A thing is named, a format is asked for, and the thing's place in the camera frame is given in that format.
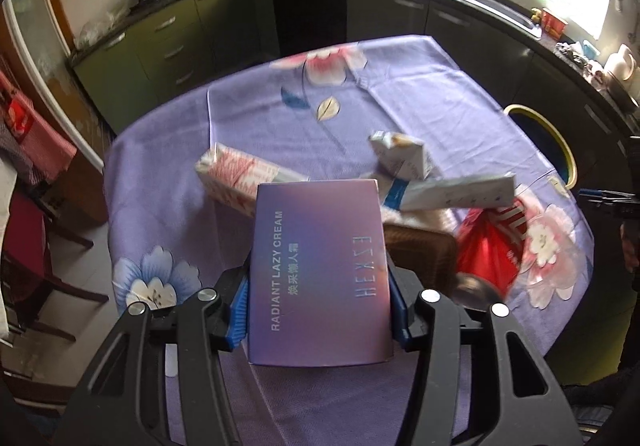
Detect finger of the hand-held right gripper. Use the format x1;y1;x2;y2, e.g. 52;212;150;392
577;188;640;223

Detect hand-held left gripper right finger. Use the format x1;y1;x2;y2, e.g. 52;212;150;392
387;268;581;446

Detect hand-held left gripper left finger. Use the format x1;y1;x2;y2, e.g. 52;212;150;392
62;267;251;446

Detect yellow rimmed chair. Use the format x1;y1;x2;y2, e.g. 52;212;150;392
502;103;580;189

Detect purple cosmetic box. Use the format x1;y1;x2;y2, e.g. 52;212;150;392
247;178;393;369

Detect red snack packet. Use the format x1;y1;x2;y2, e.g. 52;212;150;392
455;203;528;299

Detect long white and blue carton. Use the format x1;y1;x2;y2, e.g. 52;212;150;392
382;173;516;213

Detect pink and white carton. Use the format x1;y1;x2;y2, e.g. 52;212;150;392
194;142;308;219

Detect small white carton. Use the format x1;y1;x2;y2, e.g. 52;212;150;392
368;130;435;179

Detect white kettle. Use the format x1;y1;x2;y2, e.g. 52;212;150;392
604;44;637;83

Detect red container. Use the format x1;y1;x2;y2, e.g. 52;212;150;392
541;8;569;38

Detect purple floral tablecloth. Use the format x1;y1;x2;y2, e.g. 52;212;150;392
102;33;593;446

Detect red wooden chair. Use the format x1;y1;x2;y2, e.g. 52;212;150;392
0;188;110;343

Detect steel sink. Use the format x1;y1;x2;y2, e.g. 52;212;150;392
450;0;544;41

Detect red checkered cloth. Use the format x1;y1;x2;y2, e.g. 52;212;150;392
0;70;77;186

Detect green kitchen cabinets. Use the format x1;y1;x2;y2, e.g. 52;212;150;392
72;0;640;137

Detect clear plastic bags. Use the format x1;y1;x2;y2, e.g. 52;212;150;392
79;10;132;46

